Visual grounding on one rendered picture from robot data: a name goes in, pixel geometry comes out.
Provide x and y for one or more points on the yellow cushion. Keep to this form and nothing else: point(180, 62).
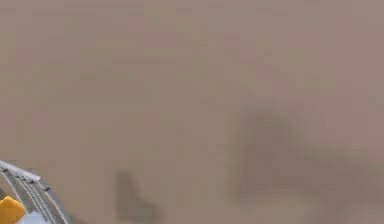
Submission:
point(10, 210)

